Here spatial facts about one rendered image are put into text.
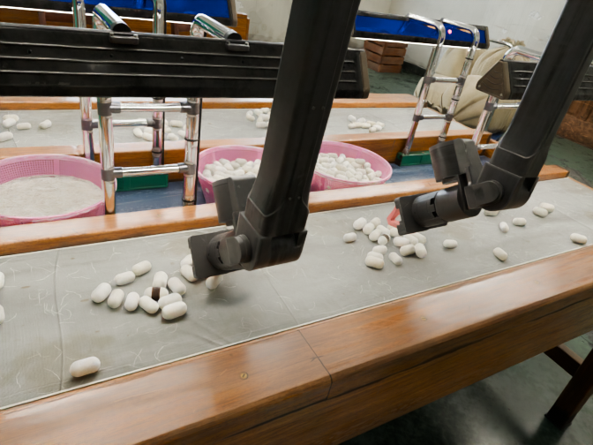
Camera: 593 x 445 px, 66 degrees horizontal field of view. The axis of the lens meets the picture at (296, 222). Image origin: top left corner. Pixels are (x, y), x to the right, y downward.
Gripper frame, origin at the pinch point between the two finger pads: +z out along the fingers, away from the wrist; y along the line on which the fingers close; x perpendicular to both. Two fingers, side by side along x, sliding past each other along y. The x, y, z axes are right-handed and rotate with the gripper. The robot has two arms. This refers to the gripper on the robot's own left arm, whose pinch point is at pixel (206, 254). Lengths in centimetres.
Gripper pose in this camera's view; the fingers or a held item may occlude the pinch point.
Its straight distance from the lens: 80.7
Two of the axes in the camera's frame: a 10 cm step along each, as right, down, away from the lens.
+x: 1.7, 9.8, -0.4
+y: -8.6, 1.3, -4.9
